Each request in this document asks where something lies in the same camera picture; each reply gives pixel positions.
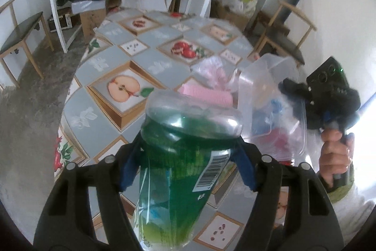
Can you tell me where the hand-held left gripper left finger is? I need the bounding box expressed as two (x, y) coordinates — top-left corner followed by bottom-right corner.
(34, 133), (143, 251)

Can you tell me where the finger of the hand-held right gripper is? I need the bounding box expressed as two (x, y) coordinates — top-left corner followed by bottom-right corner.
(279, 78), (312, 101)
(304, 102), (325, 130)

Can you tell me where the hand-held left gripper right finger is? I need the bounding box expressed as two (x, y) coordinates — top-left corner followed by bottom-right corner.
(232, 141), (344, 251)

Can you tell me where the green plastic bottle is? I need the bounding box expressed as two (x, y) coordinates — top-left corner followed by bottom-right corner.
(133, 89), (244, 251)

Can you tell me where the pink packet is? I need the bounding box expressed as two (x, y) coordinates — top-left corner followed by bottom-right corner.
(178, 83), (235, 107)

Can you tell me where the clear printed plastic bag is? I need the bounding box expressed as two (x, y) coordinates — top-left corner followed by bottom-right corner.
(190, 58), (237, 91)

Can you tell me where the person's right forearm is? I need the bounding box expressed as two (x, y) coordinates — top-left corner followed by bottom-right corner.
(319, 171), (376, 243)

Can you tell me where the person's right hand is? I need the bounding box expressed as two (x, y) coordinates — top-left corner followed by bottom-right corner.
(319, 126), (355, 181)

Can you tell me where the wooden chair black seat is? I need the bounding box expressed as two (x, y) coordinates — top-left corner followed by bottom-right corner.
(252, 0), (318, 68)
(0, 0), (55, 88)

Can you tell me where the white mattress with blue edge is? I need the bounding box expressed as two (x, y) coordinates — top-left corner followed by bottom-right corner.
(286, 0), (376, 134)

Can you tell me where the cardboard box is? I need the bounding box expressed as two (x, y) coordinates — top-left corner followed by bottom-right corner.
(219, 2), (250, 31)
(72, 0), (108, 44)

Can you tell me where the fruit print tablecloth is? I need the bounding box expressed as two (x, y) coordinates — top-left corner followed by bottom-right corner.
(53, 8), (291, 251)

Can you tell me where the black silver equipment case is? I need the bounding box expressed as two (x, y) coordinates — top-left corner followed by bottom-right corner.
(48, 8), (74, 32)

